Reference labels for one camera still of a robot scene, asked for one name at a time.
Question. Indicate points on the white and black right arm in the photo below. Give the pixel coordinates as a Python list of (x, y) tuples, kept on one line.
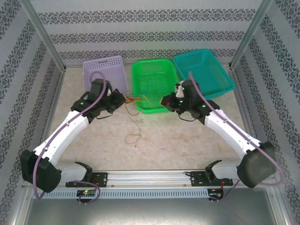
[(229, 131)]

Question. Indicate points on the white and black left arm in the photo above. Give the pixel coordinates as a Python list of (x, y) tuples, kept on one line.
[(63, 131)]

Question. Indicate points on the green plastic basket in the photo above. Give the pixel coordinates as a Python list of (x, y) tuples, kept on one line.
[(154, 79)]

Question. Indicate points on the purple plastic basket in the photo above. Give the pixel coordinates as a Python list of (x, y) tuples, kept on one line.
[(117, 70)]

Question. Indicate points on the teal plastic basket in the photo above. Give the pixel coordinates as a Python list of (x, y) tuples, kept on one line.
[(215, 77)]

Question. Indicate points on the left green circuit board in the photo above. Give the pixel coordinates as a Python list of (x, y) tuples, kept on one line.
[(85, 192)]

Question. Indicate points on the green circuit board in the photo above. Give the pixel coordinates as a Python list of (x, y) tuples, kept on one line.
[(85, 192), (215, 195)]

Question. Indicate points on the right green circuit board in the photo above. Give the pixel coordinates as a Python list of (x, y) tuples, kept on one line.
[(215, 195)]

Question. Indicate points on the grey metal shelf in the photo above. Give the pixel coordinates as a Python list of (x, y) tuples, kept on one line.
[(150, 211)]

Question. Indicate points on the aluminium side rail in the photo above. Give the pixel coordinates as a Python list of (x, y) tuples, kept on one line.
[(55, 100), (245, 100)]

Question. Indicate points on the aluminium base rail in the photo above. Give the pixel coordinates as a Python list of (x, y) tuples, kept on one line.
[(150, 178)]

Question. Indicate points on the black right mount plate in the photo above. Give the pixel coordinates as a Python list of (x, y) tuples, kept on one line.
[(195, 179)]

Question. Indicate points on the black mount plate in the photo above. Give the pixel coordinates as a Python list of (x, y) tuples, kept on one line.
[(102, 179), (195, 179)]

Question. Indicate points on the black left mount plate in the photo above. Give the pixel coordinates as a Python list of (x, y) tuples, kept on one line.
[(102, 179)]

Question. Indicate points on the aluminium frame post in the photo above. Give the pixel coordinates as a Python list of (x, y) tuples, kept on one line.
[(43, 35), (250, 35)]

